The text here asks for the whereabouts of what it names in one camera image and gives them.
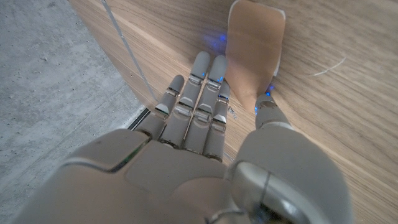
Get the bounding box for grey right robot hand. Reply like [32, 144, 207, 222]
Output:
[12, 50, 355, 224]

